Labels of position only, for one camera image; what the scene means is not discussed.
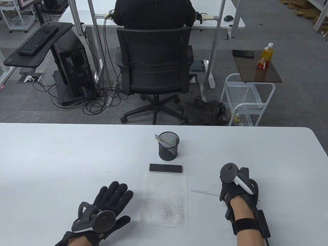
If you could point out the person's right hand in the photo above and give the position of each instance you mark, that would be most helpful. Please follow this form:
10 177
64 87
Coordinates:
230 191

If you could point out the person's left hand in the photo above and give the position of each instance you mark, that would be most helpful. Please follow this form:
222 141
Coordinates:
116 196

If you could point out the person's right forearm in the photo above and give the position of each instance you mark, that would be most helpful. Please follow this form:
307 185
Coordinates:
249 241

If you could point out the person's left forearm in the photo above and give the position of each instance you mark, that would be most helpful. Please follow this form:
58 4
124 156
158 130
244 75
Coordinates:
79 241

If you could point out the black mesh pencil holder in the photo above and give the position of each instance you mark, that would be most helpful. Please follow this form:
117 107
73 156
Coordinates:
167 153

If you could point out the black and white hand controller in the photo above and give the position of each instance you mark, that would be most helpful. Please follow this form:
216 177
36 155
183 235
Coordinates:
103 221
228 172

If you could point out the black wrist band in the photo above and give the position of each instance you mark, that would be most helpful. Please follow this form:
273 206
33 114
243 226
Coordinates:
246 225

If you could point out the lined paper sheet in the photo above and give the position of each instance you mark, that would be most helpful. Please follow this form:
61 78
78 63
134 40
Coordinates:
164 194

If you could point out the black rectangular block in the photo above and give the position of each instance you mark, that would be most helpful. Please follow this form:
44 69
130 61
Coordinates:
166 168

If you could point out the small yellow bottle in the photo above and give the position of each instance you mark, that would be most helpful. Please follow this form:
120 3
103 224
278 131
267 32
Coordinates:
237 120

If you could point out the dark backpack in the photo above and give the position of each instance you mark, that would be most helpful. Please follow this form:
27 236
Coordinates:
205 112

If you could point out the brown side table top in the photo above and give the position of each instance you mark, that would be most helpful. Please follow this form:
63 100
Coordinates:
261 74

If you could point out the black computer tower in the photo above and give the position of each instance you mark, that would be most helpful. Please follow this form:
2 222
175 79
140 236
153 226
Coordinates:
74 69

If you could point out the black phone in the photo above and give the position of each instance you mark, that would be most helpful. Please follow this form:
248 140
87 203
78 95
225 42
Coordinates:
243 53

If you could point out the yellow drink bottle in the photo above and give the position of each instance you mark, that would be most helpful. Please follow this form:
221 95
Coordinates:
266 57

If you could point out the black office chair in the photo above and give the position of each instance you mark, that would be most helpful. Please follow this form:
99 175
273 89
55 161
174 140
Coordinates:
153 59

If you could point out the floor outlet box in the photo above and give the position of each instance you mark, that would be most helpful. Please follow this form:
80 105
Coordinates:
30 78

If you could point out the black keyboard tray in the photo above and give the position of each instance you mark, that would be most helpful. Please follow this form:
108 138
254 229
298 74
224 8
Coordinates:
18 60

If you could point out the black computer mouse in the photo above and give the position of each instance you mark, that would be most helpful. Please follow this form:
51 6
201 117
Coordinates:
228 18

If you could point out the black keyboard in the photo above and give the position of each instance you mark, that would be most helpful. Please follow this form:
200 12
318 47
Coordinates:
37 39

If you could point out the beige wooden strip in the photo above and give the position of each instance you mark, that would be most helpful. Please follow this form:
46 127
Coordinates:
207 17

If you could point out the white desk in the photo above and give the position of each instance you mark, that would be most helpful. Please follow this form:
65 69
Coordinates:
65 19

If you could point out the brown cardboard pieces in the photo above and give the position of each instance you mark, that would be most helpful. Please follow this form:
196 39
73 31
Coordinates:
299 7

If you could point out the white metal rack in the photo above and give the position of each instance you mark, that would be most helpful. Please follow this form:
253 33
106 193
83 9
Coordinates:
19 23

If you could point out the black monitor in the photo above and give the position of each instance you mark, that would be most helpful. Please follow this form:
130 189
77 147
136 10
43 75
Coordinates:
27 3

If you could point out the aluminium frame post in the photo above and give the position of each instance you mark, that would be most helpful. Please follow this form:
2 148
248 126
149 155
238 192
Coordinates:
76 18
100 46
237 18
216 38

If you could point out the white shelf frame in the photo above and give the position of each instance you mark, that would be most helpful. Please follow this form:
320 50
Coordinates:
320 18

